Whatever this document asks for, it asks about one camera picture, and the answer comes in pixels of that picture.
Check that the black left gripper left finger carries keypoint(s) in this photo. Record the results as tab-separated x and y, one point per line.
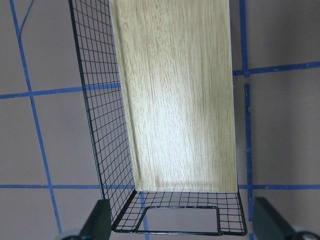
98	224

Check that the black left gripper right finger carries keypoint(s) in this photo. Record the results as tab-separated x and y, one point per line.
267	223

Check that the light wooden shelf board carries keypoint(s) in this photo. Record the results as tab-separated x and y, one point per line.
175	66

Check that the black wire basket shelf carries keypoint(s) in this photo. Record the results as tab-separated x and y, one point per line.
132	211

